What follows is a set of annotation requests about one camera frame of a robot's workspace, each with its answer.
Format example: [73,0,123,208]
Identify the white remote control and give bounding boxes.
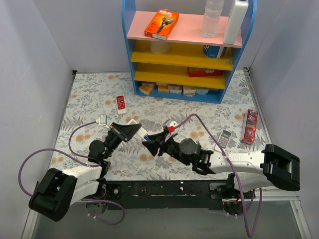
[127,119,149,141]

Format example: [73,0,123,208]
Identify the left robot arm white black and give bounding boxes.
[28,123,142,222]

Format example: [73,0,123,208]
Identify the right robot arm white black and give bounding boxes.
[142,132,301,198]

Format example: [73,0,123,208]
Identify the red white small remote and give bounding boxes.
[116,95,127,115]

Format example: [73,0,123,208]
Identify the grey remote with buttons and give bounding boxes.
[218,130,232,149]

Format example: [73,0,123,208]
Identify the floral table mat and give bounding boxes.
[50,71,270,170]

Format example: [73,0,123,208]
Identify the orange yellow small box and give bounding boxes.
[139,84,156,95]

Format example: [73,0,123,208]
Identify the yellow white small box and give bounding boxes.
[158,85,170,93]

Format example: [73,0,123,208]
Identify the black base bar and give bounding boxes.
[77,179,252,211]

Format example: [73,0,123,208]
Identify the white small box centre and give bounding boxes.
[167,84,182,94]

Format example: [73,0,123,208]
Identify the white red small box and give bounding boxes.
[182,86,196,97]

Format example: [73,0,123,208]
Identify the teal white small box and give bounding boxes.
[196,87,209,95]

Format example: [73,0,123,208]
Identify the red toothpaste box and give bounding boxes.
[240,109,258,145]

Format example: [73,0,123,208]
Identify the red box on shelf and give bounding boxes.
[187,67,224,77]

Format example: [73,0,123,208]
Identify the blue shelf unit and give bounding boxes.
[122,0,257,103]

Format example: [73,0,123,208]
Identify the white paper roll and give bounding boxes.
[149,41,171,54]

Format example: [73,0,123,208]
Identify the blue white round container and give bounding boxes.
[203,45,227,59]

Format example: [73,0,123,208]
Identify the orange razor box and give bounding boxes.
[144,9,179,40]

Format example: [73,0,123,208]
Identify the clear plastic bottle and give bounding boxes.
[201,0,224,38]

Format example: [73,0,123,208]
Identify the white tall bottle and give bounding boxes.
[223,0,249,45]

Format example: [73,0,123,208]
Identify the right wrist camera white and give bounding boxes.
[162,119,178,134]

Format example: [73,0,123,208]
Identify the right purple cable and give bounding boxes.
[173,114,263,239]

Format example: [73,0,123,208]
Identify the aluminium rail frame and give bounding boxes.
[18,67,312,239]

